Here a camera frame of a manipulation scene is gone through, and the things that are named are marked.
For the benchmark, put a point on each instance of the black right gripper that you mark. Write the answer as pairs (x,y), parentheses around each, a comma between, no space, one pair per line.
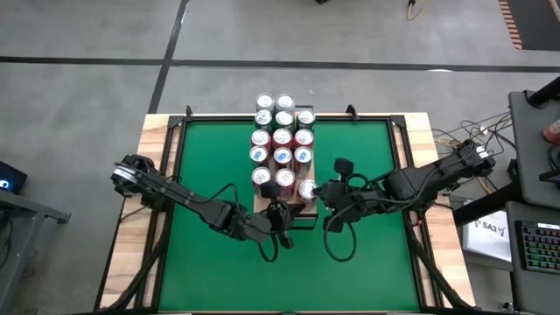
(350,197)

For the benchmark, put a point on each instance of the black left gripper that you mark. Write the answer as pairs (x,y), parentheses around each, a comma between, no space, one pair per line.
(267,225)

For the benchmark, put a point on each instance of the red Coca-Cola can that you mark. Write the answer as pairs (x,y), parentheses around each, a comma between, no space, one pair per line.
(285,177)

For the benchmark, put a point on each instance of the slim blue silver energy can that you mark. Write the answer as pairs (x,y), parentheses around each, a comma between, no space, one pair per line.
(282,154)
(259,154)
(303,155)

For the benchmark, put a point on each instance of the red-orange soda can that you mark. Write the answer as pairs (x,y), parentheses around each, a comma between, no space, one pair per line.
(303,137)

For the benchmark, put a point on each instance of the green soda can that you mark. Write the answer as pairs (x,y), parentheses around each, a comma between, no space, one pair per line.
(305,118)
(284,118)
(263,117)

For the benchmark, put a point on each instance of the silver and red soda can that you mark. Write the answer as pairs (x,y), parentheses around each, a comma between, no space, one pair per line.
(285,101)
(265,101)

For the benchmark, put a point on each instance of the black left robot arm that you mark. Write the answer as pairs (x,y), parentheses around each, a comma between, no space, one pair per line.
(175,194)

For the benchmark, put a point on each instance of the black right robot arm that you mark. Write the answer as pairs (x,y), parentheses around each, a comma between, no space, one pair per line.
(437,172)

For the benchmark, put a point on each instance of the green table mat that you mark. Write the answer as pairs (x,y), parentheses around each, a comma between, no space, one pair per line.
(297,284)

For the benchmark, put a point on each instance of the black desk leg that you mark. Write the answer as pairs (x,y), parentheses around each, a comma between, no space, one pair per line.
(481,205)

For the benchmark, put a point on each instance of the white sign board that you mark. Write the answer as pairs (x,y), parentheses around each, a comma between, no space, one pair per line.
(485,238)

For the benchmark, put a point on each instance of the grey desk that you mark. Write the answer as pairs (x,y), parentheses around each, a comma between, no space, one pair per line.
(525,289)
(531,153)

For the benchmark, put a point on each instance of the backlit black keyboard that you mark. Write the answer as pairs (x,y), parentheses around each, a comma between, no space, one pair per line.
(540,247)

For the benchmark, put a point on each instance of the red cup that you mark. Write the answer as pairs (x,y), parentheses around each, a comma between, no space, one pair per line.
(553,132)

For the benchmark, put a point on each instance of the grey metal cart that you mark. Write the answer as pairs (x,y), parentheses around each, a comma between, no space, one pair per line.
(26,205)

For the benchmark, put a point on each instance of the black striped-edge floor mat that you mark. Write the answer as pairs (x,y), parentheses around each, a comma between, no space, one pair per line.
(538,26)

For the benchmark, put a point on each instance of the black box with blue light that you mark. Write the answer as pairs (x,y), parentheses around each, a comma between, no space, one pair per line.
(13,175)

